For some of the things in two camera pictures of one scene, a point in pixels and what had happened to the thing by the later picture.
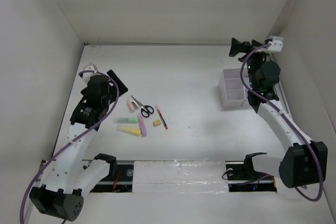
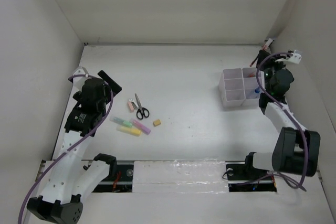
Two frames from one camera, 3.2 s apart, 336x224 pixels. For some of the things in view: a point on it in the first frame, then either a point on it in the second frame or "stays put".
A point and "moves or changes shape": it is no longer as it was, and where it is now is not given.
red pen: [161, 118] moves or changes shape
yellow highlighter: [128, 130] stays put
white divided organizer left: [232, 89] stays put
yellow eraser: [156, 123] stays put
